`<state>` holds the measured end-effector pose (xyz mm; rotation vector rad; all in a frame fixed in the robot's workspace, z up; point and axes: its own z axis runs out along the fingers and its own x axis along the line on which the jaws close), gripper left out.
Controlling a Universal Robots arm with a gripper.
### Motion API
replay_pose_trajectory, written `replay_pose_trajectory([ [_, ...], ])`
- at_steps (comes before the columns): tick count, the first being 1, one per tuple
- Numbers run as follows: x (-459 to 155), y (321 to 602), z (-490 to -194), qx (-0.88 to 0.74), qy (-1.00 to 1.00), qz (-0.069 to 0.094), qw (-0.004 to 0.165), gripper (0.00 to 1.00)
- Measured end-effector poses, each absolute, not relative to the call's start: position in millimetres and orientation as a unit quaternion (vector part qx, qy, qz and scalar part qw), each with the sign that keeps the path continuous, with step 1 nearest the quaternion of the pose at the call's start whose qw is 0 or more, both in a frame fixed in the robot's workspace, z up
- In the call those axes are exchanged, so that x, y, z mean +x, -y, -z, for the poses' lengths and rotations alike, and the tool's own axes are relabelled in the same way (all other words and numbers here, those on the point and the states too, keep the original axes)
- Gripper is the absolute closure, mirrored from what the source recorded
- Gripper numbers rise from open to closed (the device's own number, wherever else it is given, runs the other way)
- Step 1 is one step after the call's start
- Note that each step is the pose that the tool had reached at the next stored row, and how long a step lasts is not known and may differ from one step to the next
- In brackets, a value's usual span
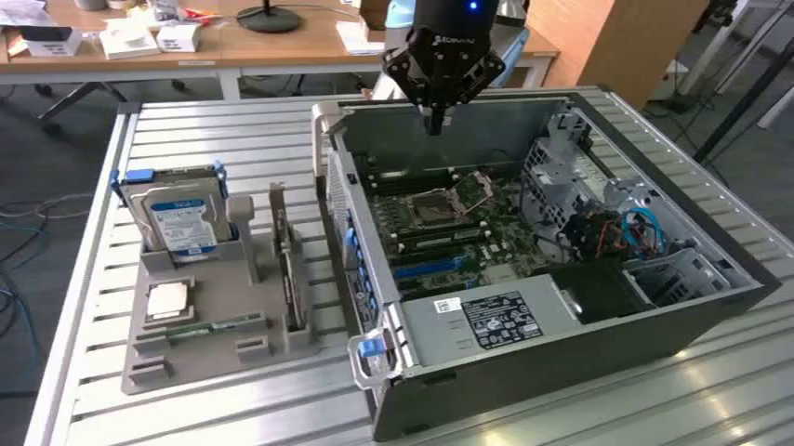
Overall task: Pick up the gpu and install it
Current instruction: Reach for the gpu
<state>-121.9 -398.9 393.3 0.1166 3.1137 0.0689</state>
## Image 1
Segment white open box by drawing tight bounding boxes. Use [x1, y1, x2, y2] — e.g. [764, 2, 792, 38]
[98, 26, 162, 60]

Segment black and red wire bundle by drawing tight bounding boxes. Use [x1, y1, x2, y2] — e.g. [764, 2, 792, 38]
[557, 207, 628, 262]

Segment white booklet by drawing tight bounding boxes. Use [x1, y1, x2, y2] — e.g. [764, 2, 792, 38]
[337, 20, 390, 57]

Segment white box black print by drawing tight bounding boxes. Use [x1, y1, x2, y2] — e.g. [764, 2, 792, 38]
[154, 22, 203, 53]

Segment black open PC case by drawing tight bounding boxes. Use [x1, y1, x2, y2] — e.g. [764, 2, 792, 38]
[309, 90, 785, 442]

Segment green RAM stick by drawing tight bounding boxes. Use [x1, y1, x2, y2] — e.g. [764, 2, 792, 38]
[134, 312, 263, 344]
[401, 228, 486, 248]

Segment wooden desk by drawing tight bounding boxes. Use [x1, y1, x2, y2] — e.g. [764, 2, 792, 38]
[0, 0, 560, 101]

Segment black lamp base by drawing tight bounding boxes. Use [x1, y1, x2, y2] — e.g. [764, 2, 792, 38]
[235, 0, 305, 33]

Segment black tripod pole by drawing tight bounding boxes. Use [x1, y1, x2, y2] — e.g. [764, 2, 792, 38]
[695, 44, 794, 164]

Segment paper sheets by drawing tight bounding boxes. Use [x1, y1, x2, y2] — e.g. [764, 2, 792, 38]
[0, 0, 55, 27]

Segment black power strip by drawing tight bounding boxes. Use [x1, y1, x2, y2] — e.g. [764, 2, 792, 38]
[644, 95, 692, 115]

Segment wooden cabinet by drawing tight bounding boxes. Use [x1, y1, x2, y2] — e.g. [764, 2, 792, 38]
[525, 0, 713, 112]

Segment blue wire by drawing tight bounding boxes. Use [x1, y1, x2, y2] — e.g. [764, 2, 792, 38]
[622, 207, 669, 256]

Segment CPU socket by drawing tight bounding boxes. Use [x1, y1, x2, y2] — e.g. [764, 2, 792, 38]
[402, 190, 465, 225]

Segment hard disk in blue carrier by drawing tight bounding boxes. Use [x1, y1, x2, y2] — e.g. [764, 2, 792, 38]
[110, 160, 229, 261]

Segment black office chair base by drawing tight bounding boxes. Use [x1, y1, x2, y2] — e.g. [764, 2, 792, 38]
[34, 82, 191, 137]

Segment silver chipset heatsink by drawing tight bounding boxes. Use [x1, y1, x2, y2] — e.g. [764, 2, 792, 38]
[486, 264, 529, 282]

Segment small white box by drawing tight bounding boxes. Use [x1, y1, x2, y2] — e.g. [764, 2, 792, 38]
[662, 59, 693, 97]

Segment brown cardboard box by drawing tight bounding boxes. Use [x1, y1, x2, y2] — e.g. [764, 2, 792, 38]
[360, 0, 390, 32]

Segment perforated metal drive cage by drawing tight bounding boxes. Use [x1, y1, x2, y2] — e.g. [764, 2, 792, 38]
[520, 136, 613, 219]

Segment silver disk bay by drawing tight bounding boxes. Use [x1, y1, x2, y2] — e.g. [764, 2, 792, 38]
[622, 247, 735, 308]

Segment metal socket cover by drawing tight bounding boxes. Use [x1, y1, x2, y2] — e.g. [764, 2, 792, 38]
[454, 170, 500, 211]

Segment green motherboard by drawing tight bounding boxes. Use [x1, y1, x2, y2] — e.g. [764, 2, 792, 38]
[365, 160, 564, 301]

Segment grey power supply unit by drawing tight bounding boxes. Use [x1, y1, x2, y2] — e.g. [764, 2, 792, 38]
[397, 272, 586, 367]

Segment grey parts rack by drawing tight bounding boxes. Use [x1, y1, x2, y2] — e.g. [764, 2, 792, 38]
[119, 193, 324, 396]

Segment silver CPU chip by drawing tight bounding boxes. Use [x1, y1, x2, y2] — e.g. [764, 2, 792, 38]
[145, 281, 193, 322]

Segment white box black lid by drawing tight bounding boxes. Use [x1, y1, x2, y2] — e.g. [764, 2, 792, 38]
[21, 25, 83, 58]

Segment clear plastic bag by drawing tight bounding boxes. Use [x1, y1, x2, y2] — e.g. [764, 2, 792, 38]
[150, 0, 187, 22]

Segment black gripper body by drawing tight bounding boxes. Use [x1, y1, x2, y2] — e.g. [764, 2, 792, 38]
[405, 0, 500, 107]

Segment white table frame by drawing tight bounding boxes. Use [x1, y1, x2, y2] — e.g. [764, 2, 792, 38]
[676, 0, 794, 129]

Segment green Nvidia graphics card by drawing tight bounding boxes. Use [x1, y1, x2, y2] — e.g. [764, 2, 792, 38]
[269, 181, 310, 335]

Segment blue expansion slot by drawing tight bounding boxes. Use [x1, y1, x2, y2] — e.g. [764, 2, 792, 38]
[394, 256, 468, 280]

